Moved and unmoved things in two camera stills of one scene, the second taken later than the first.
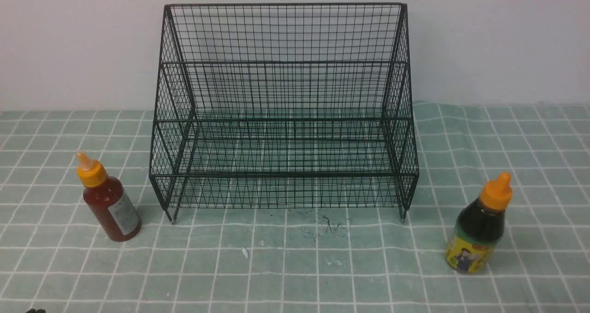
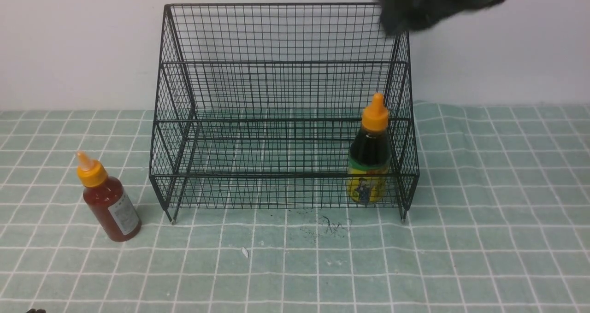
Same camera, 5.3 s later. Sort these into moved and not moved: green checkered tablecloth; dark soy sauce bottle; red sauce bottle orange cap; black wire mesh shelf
Moved: dark soy sauce bottle
Not moved: black wire mesh shelf; green checkered tablecloth; red sauce bottle orange cap
